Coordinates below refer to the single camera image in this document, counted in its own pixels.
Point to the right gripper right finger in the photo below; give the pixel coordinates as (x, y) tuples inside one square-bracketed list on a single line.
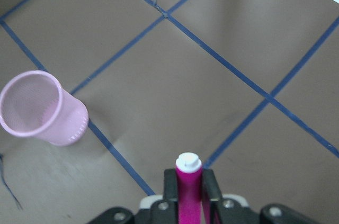
[(210, 188)]

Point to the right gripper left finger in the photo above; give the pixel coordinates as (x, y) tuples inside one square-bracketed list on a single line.
[(170, 192)]

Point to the pink pen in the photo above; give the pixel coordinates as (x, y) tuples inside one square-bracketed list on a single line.
[(189, 173)]

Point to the pink mesh cup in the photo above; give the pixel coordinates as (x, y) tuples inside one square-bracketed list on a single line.
[(35, 105)]

